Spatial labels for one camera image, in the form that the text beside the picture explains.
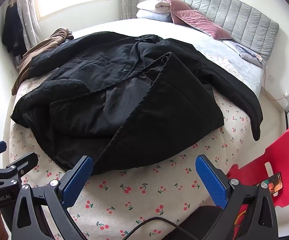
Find cherry print bed sheet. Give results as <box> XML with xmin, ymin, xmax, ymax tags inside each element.
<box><xmin>8</xmin><ymin>55</ymin><xmax>260</xmax><ymax>240</ymax></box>

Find black cable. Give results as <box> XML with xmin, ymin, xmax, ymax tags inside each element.
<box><xmin>124</xmin><ymin>217</ymin><xmax>200</xmax><ymax>240</ymax></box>

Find dark hanging clothes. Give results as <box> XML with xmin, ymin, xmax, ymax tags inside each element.
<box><xmin>1</xmin><ymin>0</ymin><xmax>26</xmax><ymax>57</ymax></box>

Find grey padded headboard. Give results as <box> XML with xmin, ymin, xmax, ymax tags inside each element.
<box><xmin>167</xmin><ymin>0</ymin><xmax>279</xmax><ymax>61</ymax></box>

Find pink velvet pillow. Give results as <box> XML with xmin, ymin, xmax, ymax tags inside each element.
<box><xmin>172</xmin><ymin>10</ymin><xmax>232</xmax><ymax>40</ymax></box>
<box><xmin>154</xmin><ymin>0</ymin><xmax>192</xmax><ymax>25</ymax></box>

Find smartphone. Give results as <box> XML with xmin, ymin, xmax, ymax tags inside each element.
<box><xmin>256</xmin><ymin>172</ymin><xmax>284</xmax><ymax>197</ymax></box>

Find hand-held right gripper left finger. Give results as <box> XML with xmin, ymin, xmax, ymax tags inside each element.
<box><xmin>11</xmin><ymin>155</ymin><xmax>94</xmax><ymax>240</ymax></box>

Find grey patterned curtain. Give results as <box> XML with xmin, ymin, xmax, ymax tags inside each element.
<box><xmin>16</xmin><ymin>0</ymin><xmax>43</xmax><ymax>50</ymax></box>
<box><xmin>118</xmin><ymin>0</ymin><xmax>141</xmax><ymax>20</ymax></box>

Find brown garment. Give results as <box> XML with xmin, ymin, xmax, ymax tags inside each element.
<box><xmin>11</xmin><ymin>27</ymin><xmax>71</xmax><ymax>95</ymax></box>

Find white folded blanket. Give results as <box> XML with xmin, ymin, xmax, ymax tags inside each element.
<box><xmin>136</xmin><ymin>0</ymin><xmax>175</xmax><ymax>14</ymax></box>

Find white printed pillow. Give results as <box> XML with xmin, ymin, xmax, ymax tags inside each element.
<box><xmin>223</xmin><ymin>40</ymin><xmax>266</xmax><ymax>68</ymax></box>

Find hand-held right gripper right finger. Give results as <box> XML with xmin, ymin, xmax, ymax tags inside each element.
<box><xmin>195</xmin><ymin>154</ymin><xmax>278</xmax><ymax>240</ymax></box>

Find light blue pillow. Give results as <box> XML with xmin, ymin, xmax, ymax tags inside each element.
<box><xmin>136</xmin><ymin>9</ymin><xmax>172</xmax><ymax>22</ymax></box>

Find black padded coat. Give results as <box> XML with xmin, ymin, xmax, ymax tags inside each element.
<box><xmin>11</xmin><ymin>31</ymin><xmax>263</xmax><ymax>175</ymax></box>

